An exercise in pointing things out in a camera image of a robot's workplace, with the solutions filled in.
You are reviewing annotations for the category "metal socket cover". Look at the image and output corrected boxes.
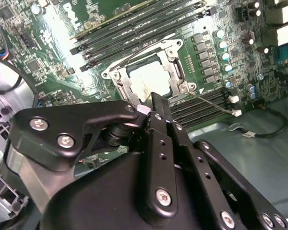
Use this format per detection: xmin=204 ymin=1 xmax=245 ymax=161
xmin=112 ymin=49 xmax=191 ymax=106

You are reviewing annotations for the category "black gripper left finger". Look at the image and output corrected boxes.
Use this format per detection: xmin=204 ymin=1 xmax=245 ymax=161
xmin=9 ymin=92 xmax=180 ymax=220

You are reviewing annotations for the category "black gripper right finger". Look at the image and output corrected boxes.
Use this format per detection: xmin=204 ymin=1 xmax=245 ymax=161
xmin=169 ymin=119 xmax=288 ymax=230

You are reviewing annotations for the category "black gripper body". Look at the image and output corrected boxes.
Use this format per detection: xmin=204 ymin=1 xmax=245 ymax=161
xmin=40 ymin=152 xmax=218 ymax=230

